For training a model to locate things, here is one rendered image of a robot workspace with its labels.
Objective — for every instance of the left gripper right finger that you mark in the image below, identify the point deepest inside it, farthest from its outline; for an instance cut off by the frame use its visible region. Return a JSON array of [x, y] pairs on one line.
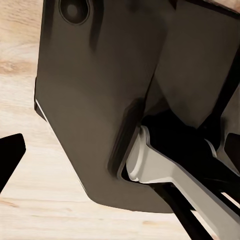
[[232, 149]]

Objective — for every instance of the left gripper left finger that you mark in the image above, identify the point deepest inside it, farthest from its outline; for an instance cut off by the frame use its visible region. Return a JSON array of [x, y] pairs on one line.
[[12, 149]]

